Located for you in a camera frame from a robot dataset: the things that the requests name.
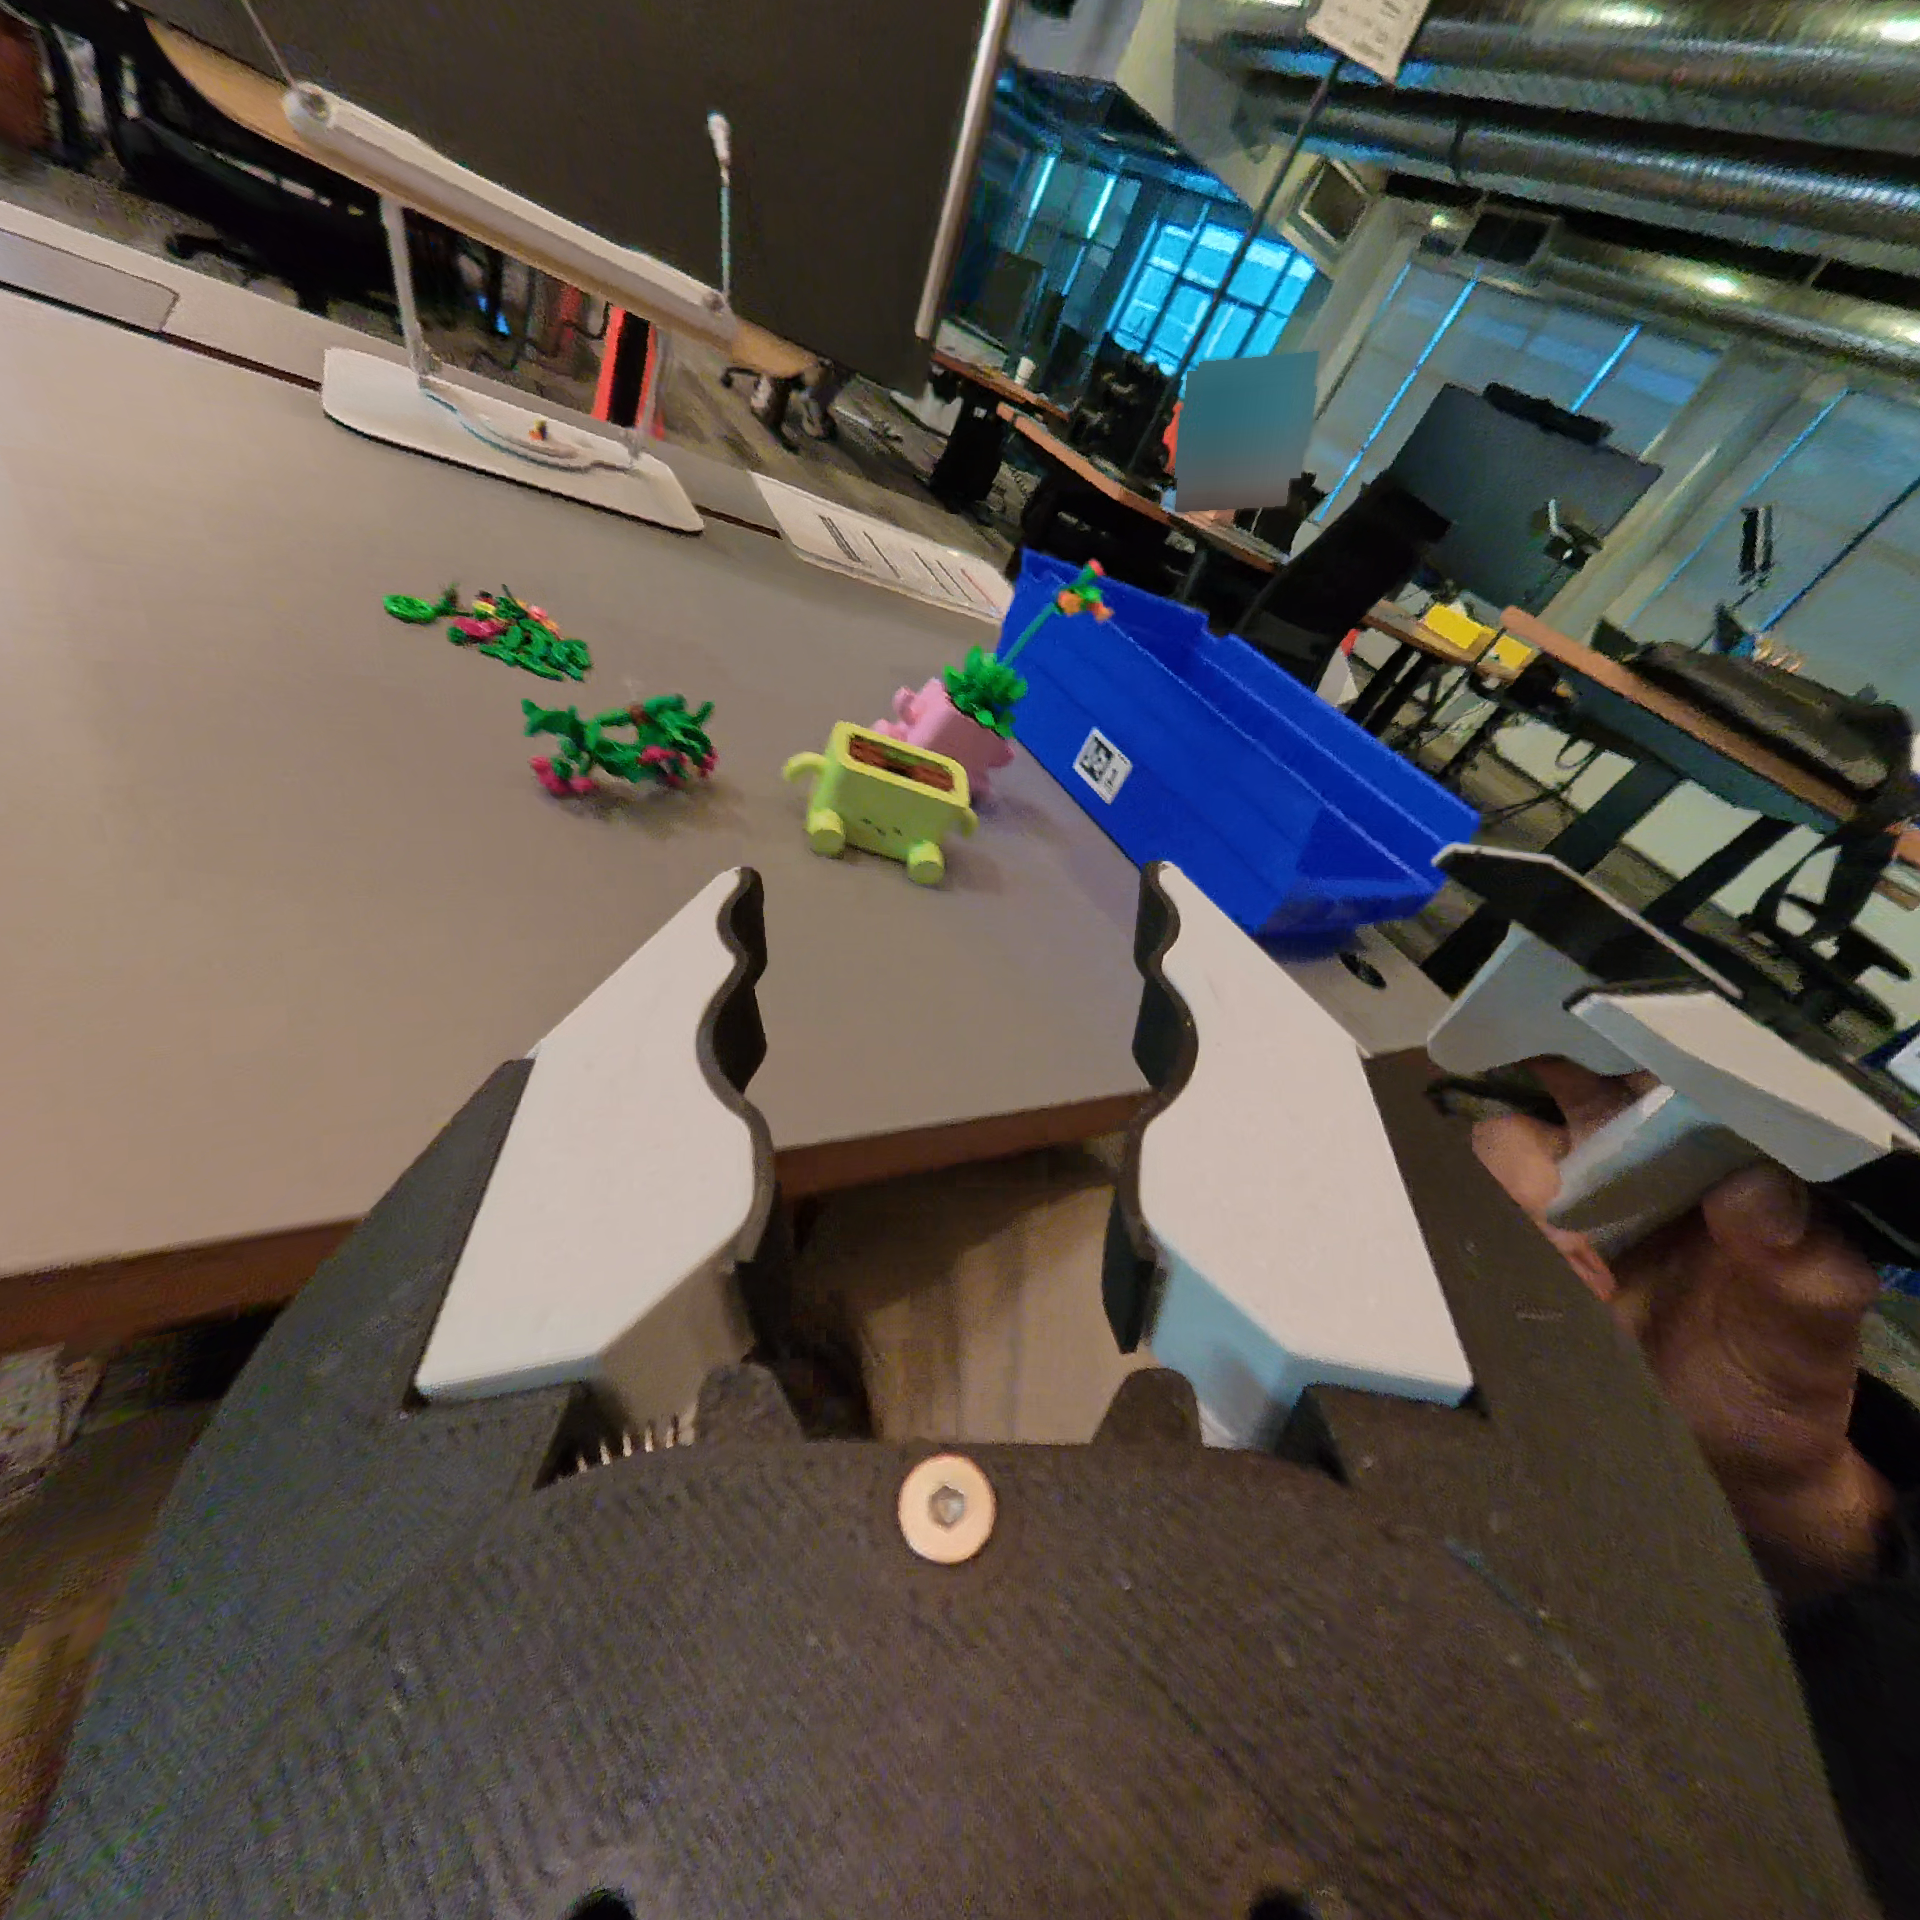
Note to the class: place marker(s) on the person's right hand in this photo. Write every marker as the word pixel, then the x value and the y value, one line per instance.
pixel 1753 1348

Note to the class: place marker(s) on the small yellow bin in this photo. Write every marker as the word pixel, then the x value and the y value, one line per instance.
pixel 1483 632

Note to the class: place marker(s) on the black bag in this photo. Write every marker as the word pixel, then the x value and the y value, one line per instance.
pixel 1753 713

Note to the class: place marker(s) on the dark computer monitor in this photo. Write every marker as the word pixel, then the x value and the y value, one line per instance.
pixel 1509 493

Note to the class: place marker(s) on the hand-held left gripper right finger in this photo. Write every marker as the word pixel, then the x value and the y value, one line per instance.
pixel 1282 1183

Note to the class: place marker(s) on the person's left leg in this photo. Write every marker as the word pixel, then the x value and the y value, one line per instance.
pixel 971 1315

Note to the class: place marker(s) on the black board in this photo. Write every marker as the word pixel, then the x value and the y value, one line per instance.
pixel 673 109

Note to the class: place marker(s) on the blue plastic bin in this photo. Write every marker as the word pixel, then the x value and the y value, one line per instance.
pixel 1232 757

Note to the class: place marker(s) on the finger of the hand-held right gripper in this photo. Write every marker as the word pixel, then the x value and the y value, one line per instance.
pixel 1753 1090
pixel 1530 1007

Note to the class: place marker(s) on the person's right forearm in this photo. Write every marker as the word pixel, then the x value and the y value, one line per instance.
pixel 1874 1721

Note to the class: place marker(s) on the black office chair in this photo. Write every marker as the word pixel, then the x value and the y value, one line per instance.
pixel 1349 581

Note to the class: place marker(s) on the pink toy brick plant pot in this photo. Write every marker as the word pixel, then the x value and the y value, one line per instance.
pixel 944 726

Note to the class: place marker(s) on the wooden background desk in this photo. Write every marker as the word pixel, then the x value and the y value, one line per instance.
pixel 1589 676

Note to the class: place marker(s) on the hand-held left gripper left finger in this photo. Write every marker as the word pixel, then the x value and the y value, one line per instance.
pixel 614 1177

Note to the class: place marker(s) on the laminated paper sheet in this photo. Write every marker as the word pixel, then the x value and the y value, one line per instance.
pixel 880 542

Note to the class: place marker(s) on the pile of small toy bricks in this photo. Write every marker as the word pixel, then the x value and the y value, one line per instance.
pixel 516 641

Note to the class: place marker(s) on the grey ceiling pipes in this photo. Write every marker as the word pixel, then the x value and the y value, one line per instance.
pixel 1614 145

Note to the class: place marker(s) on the white document stand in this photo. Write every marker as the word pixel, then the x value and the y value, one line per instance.
pixel 512 441

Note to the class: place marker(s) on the green toy brick vine plant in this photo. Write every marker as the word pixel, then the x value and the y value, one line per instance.
pixel 636 745

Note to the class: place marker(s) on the lime green toy brick pot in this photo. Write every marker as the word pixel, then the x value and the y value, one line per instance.
pixel 871 803

